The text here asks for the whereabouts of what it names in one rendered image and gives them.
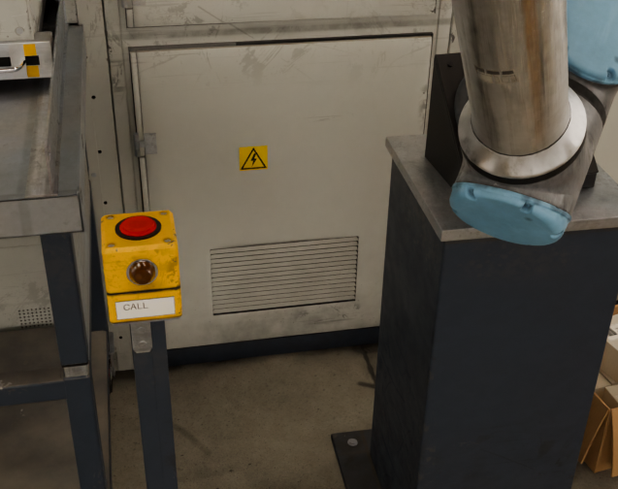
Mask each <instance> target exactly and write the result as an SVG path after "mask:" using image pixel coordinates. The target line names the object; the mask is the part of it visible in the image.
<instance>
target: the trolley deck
mask: <svg viewBox="0 0 618 489"><path fill-rule="evenodd" d="M39 83H40V78H37V79H19V80H1V81H0V239H8V238H19V237H31V236H43V235H53V234H65V233H77V232H84V179H85V93H86V50H85V41H84V33H83V24H82V25H81V26H71V27H69V28H68V43H67V58H66V74H65V89H64V105H63V119H62V135H61V150H60V166H59V182H58V196H51V197H39V198H26V199H25V190H26V183H27V176H28V168H29V160H30V152H31V145H32V137H33V129H34V121H35V113H36V106H37V98H38V91H39Z"/></svg>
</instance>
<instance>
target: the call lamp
mask: <svg viewBox="0 0 618 489"><path fill-rule="evenodd" d="M126 275H127V278H128V279H129V280H130V281H131V282H132V283H134V284H137V285H147V284H150V283H152V282H154V281H155V280H156V278H157V276H158V268H157V266H156V264H155V263H154V262H153V261H151V260H150V259H147V258H139V259H135V260H134V261H132V262H131V263H130V264H129V265H128V266H127V269H126Z"/></svg>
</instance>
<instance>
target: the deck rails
mask: <svg viewBox="0 0 618 489"><path fill-rule="evenodd" d="M68 28H69V26H68V24H67V25H66V24H65V16H64V9H63V1H62V0H58V10H57V20H56V25H47V29H46V32H47V31H51V33H52V35H55V39H54V50H53V60H52V69H51V78H40V83H39V91H38V98H37V106H36V113H35V121H34V129H33V137H32V145H31V152H30V160H29V168H28V176H27V183H26V190H25V199H26V198H39V197H51V196H58V182H59V166H60V150H61V135H62V119H63V105H64V89H65V74H66V58H67V43H68Z"/></svg>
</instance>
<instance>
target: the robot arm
mask: <svg viewBox="0 0 618 489"><path fill-rule="evenodd" d="M451 3H452V9H453V14H454V19H455V24H456V30H457V36H458V41H459V47H460V52H461V57H462V63H463V69H464V74H465V76H464V77H463V79H462V80H461V82H460V84H459V86H458V88H457V91H456V95H455V101H454V112H455V118H456V122H457V125H458V135H459V141H460V146H461V151H462V154H463V162H462V166H461V169H460V172H459V174H458V177H457V178H456V180H455V183H453V185H452V192H451V195H450V199H449V203H450V206H451V208H452V210H453V211H454V212H455V214H456V215H457V216H458V217H459V218H460V219H462V220H463V221H464V222H466V223H467V224H469V225H470V226H471V227H473V228H474V229H476V230H478V231H480V232H483V233H485V234H487V235H489V236H492V237H494V238H497V239H500V240H503V241H507V242H511V243H515V244H520V245H550V244H553V243H555V242H557V241H558V240H560V239H561V237H562V236H563V234H564V232H565V230H566V228H567V226H568V223H570V222H571V216H572V213H573V210H574V207H575V205H576V202H577V199H578V196H579V194H580V191H581V188H582V185H583V183H584V180H585V178H586V175H587V172H588V170H589V167H590V164H591V161H592V159H593V156H594V153H595V150H596V148H597V145H598V142H599V139H600V137H601V134H602V129H603V127H604V124H605V122H606V119H607V116H608V113H609V111H610V108H611V105H612V102H613V99H614V97H615V95H616V93H617V91H618V0H451Z"/></svg>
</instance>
